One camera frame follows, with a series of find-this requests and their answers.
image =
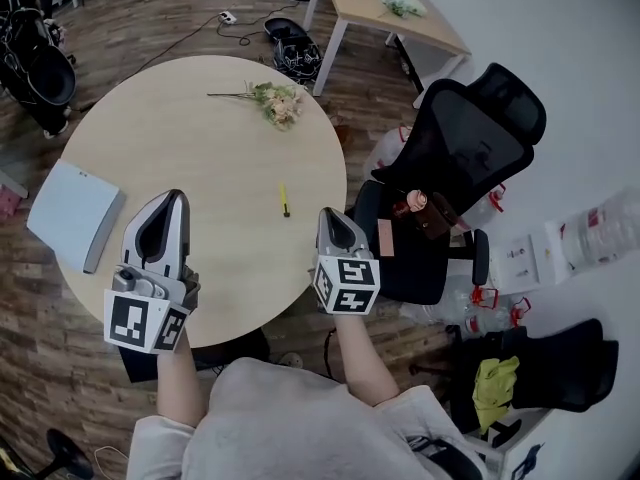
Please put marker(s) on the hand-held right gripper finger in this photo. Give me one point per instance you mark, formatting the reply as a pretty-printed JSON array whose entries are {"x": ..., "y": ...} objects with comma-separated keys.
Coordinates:
[
  {"x": 352, "y": 233},
  {"x": 327, "y": 233}
]

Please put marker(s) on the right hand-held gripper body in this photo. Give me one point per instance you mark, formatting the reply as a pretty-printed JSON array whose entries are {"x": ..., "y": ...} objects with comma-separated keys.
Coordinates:
[{"x": 350, "y": 283}]

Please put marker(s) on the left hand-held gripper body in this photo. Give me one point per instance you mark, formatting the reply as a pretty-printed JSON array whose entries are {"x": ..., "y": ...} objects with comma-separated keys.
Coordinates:
[{"x": 131, "y": 318}]

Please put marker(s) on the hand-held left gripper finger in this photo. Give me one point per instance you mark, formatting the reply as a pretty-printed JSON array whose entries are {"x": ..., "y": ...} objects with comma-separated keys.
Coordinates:
[
  {"x": 181, "y": 233},
  {"x": 145, "y": 218}
]

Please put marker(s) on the person's left forearm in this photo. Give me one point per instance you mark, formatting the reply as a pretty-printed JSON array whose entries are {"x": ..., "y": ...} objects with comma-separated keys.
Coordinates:
[{"x": 177, "y": 383}]

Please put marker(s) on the person's right forearm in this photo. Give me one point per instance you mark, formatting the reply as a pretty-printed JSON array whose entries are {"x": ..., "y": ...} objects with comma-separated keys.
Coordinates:
[{"x": 362, "y": 358}]

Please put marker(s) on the pink card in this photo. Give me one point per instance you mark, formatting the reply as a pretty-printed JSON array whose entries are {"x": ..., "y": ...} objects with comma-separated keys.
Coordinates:
[{"x": 386, "y": 238}]

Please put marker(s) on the pink rose ornament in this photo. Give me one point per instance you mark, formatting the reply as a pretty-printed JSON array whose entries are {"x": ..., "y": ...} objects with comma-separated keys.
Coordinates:
[{"x": 417, "y": 200}]

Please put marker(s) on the brown pouch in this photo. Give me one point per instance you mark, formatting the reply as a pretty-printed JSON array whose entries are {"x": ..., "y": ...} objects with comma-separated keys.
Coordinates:
[{"x": 437, "y": 215}]

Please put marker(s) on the clear plastic water jug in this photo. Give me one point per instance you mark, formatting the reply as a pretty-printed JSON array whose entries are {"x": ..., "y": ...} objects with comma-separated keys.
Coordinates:
[
  {"x": 485, "y": 208},
  {"x": 490, "y": 313},
  {"x": 387, "y": 153},
  {"x": 605, "y": 233}
]

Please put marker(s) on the round wooden table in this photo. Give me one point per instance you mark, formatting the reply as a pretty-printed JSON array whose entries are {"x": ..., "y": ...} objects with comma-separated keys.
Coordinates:
[{"x": 210, "y": 148}]

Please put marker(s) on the pale artificial flower bouquet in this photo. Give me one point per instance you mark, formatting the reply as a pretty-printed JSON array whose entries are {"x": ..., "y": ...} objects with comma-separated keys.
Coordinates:
[{"x": 280, "y": 105}]

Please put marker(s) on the black mesh office chair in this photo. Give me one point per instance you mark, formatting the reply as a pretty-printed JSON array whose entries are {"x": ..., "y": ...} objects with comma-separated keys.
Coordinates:
[{"x": 465, "y": 133}]

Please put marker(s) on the person's grey sweater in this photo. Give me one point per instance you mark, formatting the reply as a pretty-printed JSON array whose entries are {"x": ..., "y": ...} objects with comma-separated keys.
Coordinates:
[{"x": 300, "y": 428}]

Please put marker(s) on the black chair base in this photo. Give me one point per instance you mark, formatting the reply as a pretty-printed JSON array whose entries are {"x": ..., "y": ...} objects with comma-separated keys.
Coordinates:
[{"x": 60, "y": 455}]

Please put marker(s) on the yellow-green cloth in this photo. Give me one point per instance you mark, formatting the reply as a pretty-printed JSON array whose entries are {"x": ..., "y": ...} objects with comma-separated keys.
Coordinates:
[{"x": 492, "y": 388}]

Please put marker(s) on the white cardboard box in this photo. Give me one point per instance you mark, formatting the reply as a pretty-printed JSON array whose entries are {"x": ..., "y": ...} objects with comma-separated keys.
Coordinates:
[{"x": 530, "y": 255}]

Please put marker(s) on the rectangular wooden desk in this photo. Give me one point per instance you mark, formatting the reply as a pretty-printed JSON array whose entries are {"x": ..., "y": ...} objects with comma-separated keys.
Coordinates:
[{"x": 400, "y": 23}]

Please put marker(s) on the white power strip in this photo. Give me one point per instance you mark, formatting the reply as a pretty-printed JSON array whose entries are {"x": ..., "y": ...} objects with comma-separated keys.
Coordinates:
[{"x": 228, "y": 17}]

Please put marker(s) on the green flower bunch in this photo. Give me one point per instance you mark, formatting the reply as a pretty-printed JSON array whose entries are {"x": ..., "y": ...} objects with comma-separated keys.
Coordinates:
[{"x": 402, "y": 0}]

